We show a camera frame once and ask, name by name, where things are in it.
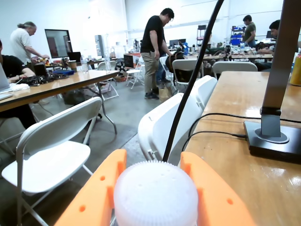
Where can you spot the white folding chair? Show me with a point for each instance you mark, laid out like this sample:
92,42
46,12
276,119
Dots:
51,160
185,64
235,68

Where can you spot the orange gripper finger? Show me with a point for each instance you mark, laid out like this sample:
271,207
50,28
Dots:
218,207
94,200

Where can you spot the man green shirt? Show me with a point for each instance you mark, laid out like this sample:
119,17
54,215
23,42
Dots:
250,31

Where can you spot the yellow can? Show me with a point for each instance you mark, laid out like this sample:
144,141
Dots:
295,70

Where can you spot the folded white chair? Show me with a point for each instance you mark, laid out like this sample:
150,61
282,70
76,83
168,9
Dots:
207,91
160,127

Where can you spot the long brown work table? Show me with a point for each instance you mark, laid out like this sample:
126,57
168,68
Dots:
58,83

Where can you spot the man black shirt khaki trousers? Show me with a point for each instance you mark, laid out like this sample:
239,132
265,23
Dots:
152,40

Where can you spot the seated person black shirt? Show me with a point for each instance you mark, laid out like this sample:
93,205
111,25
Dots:
11,66

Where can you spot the clear water bottle white cap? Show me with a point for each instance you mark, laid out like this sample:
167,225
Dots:
155,195

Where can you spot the man white shirt ponytail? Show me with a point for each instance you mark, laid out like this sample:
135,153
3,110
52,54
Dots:
21,44

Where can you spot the brown paper bag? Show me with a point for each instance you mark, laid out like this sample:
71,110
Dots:
165,94

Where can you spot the seated dark haired person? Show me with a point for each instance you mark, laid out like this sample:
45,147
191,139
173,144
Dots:
274,28

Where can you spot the silver laptop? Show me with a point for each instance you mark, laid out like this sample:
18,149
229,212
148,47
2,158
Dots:
3,80

